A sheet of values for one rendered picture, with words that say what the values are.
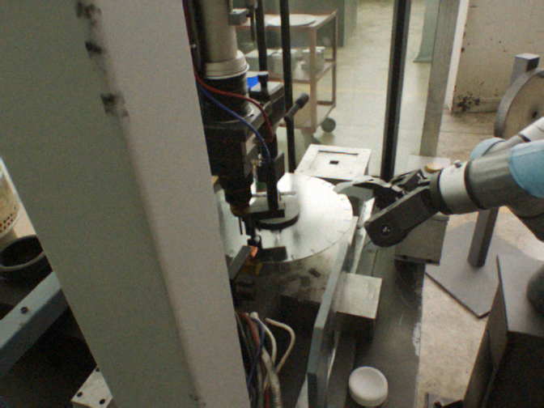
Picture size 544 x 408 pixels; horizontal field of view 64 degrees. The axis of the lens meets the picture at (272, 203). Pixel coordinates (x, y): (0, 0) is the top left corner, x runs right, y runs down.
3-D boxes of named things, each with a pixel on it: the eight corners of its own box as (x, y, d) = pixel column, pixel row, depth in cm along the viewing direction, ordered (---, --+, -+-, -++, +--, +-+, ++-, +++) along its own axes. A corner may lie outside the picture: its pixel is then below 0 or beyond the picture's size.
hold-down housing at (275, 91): (267, 171, 84) (258, 66, 73) (289, 176, 82) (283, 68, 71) (253, 185, 80) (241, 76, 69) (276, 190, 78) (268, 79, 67)
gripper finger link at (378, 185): (357, 196, 78) (402, 208, 73) (351, 200, 77) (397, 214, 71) (356, 172, 75) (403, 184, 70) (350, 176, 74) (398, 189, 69)
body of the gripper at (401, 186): (410, 211, 79) (473, 197, 70) (387, 235, 74) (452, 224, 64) (391, 175, 78) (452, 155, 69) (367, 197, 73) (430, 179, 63)
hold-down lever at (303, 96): (278, 104, 80) (277, 89, 78) (310, 106, 78) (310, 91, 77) (263, 121, 74) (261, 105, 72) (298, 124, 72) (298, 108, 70)
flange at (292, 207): (308, 218, 91) (308, 208, 90) (258, 232, 88) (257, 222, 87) (288, 193, 100) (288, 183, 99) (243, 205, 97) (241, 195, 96)
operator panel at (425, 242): (403, 199, 130) (408, 155, 122) (442, 203, 127) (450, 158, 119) (393, 259, 109) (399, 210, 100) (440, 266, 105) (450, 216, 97)
